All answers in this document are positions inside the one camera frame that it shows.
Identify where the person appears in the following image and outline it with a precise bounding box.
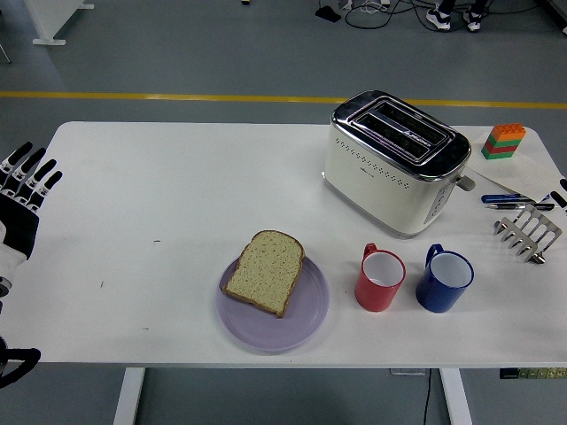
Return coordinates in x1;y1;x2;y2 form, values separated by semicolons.
424;0;488;33

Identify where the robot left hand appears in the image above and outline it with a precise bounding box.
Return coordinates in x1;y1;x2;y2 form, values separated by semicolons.
0;141;64;284

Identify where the white power strip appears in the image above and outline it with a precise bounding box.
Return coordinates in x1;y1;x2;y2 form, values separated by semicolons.
338;0;391;11

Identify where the toy brick stack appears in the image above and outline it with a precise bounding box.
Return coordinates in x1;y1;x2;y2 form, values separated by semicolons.
480;122;527;160

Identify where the black floor cable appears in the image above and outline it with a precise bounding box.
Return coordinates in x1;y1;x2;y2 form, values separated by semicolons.
344;0;444;31

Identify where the blue pen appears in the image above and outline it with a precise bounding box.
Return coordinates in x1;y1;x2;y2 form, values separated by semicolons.
480;193;528;204

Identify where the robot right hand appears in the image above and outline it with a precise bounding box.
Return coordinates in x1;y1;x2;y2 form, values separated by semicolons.
548;178;567;210

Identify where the white table leg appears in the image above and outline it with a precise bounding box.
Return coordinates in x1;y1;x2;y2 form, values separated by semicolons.
439;367;473;425
113;367;146;425

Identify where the red mug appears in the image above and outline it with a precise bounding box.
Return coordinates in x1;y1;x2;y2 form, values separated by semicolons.
353;242;407;313

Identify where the black pen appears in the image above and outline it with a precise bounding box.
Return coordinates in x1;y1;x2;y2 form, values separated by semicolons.
485;202;555;211

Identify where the table control panel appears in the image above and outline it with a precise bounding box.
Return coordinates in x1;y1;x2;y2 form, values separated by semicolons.
500;367;567;381

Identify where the white paper sheet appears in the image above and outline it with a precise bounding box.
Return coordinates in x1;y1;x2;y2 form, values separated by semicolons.
467;150;567;205

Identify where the blue mug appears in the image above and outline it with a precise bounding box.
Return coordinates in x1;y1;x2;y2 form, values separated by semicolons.
415;243;475;313

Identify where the bread slice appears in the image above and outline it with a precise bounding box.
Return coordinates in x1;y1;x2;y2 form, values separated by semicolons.
221;229;307;320

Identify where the purple plate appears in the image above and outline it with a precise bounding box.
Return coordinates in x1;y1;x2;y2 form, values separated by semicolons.
215;255;330;354

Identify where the black hanging cable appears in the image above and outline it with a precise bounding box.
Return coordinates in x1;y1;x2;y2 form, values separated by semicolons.
423;369;433;425

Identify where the metal toast rack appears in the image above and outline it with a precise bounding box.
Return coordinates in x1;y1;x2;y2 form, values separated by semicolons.
492;203;563;266

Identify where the white furniture base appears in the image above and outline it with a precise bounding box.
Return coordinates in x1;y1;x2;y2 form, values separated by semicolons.
24;0;96;46

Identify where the cream and chrome toaster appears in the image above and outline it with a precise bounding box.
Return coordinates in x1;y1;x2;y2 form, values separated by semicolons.
322;89;478;240

